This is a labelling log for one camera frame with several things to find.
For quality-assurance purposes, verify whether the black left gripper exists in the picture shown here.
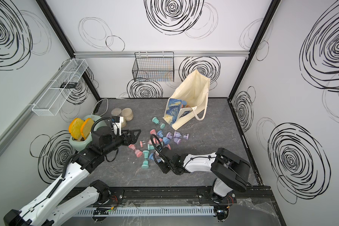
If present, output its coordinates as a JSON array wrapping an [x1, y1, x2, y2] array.
[[103, 128, 141, 157]]

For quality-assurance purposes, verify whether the canvas bag with starry print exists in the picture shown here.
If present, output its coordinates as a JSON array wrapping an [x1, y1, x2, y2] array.
[[163, 70, 211, 130]]

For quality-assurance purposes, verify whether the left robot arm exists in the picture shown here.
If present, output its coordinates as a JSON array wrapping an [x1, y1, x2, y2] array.
[[3, 126, 141, 226]]

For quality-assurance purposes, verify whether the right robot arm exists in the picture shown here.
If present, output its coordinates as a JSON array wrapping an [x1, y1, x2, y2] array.
[[157, 147, 251, 197]]

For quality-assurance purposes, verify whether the pink hourglass left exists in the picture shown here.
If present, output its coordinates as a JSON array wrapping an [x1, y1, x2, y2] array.
[[128, 144, 143, 158]]

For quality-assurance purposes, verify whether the pink hourglass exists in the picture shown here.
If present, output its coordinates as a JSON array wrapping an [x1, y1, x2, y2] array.
[[128, 144, 143, 158], [150, 129, 157, 135]]

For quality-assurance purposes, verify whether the teal hourglass front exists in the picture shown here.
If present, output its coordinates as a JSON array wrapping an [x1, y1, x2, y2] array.
[[141, 150, 150, 169]]

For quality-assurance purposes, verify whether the teal hourglass near bag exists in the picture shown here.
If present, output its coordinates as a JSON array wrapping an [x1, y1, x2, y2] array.
[[152, 117, 165, 129]]

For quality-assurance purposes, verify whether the short jar with beige lid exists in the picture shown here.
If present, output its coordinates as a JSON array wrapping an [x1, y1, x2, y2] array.
[[121, 108, 134, 121]]

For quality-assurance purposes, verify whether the tall glass jar with rice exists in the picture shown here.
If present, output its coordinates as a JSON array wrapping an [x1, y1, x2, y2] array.
[[111, 108, 127, 128]]

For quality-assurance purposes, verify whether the yellow toast slice right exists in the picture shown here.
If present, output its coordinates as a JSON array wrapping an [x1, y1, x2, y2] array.
[[80, 118, 95, 140]]

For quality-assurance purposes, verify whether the yellow toast slice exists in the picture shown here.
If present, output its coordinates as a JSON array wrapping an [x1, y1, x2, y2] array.
[[68, 118, 84, 140], [80, 118, 95, 140]]

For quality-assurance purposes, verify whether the mint green toaster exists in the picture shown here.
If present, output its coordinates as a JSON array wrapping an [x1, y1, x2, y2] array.
[[69, 115, 101, 152]]

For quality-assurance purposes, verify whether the yellow toast slice left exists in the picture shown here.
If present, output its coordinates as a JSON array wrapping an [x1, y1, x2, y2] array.
[[68, 118, 84, 140]]

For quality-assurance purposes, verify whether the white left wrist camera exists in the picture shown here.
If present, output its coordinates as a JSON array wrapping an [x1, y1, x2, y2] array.
[[112, 116, 124, 136]]

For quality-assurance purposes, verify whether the white power cable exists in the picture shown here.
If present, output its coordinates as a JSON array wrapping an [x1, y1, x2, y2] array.
[[92, 98, 109, 116]]

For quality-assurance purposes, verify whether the white slotted cable duct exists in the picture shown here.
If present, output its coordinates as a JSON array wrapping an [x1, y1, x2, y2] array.
[[74, 206, 216, 218]]

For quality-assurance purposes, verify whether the black wire basket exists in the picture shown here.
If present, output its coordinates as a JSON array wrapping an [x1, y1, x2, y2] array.
[[132, 51, 175, 82]]

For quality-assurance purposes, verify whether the white wire shelf basket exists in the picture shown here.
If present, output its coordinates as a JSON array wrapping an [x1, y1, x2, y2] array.
[[32, 58, 88, 116]]

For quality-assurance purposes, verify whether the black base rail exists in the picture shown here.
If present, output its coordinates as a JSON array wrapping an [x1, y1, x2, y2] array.
[[109, 186, 275, 204]]

